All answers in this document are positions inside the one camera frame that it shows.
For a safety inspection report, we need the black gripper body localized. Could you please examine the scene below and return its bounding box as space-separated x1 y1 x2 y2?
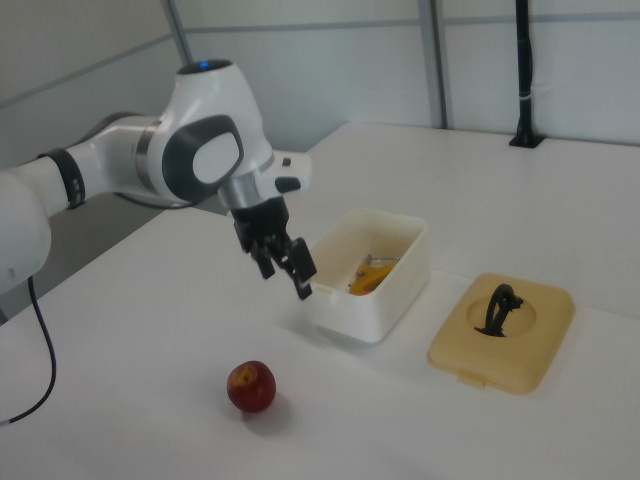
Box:
229 196 297 256

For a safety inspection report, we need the white plastic container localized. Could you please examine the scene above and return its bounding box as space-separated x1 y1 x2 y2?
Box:
299 208 431 345

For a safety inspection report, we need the orange and metal tool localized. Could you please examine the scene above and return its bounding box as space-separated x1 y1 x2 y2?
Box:
348 253 401 297

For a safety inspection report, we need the red apple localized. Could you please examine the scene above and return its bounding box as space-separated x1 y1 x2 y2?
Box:
226 359 277 414

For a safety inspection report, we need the black pole with base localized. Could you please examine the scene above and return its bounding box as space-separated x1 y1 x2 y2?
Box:
508 0 546 149

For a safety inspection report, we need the grey partition post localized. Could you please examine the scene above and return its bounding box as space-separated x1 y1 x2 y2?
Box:
163 0 195 67
428 0 455 129

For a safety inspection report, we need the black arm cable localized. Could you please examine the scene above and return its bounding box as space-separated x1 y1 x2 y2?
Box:
0 274 58 427

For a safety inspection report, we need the beige lid with black handle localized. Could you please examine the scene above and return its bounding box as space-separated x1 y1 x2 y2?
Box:
427 272 576 396

